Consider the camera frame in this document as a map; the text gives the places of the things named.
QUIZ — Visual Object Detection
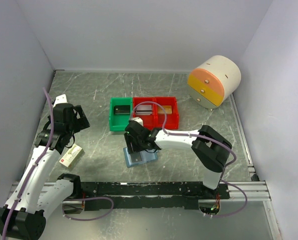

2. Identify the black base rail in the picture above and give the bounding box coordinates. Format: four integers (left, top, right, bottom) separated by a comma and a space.
64, 181, 230, 211

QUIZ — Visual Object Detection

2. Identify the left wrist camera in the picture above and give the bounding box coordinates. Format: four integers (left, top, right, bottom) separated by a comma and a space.
53, 94, 68, 108

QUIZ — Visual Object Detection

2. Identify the purple cable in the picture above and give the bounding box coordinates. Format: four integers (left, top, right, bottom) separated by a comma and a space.
131, 101, 238, 181
0, 87, 56, 240

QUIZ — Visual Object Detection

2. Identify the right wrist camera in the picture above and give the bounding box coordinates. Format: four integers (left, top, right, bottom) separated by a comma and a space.
131, 117, 144, 126

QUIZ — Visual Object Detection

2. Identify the white striped card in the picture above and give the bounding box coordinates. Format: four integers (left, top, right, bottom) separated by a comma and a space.
135, 104, 153, 116

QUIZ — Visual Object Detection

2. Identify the red plastic bin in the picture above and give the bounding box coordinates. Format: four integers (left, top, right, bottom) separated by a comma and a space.
155, 96, 180, 130
132, 97, 157, 130

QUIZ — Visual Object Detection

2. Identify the blue card holder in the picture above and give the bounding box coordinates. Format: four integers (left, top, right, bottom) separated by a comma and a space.
123, 147, 158, 168

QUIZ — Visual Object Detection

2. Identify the round drawer cabinet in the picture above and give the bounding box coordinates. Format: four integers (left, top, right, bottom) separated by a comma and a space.
187, 55, 242, 110

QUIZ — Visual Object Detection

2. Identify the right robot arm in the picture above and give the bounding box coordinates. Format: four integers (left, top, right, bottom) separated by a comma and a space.
124, 120, 233, 199

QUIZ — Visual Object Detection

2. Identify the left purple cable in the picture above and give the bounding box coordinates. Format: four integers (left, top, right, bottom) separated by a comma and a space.
0, 87, 56, 240

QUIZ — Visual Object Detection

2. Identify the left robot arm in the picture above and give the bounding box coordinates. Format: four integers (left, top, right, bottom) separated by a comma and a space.
0, 103, 90, 240

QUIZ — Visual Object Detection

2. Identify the gold card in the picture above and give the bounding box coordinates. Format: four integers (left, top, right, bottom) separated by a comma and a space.
157, 105, 173, 115

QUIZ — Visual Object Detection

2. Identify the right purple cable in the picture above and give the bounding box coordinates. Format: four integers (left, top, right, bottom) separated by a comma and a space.
131, 101, 238, 181

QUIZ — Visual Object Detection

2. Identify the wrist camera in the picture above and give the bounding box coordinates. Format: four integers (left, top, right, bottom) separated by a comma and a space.
53, 94, 68, 108
131, 117, 144, 126

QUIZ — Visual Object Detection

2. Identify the green plastic bin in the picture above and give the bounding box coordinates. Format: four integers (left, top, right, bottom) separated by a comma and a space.
109, 97, 133, 132

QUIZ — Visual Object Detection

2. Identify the grey card in holder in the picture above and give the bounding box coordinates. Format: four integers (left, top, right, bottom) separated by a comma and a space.
129, 152, 143, 166

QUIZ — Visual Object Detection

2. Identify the black card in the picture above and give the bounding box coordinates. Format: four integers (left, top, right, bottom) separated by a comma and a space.
113, 105, 131, 115

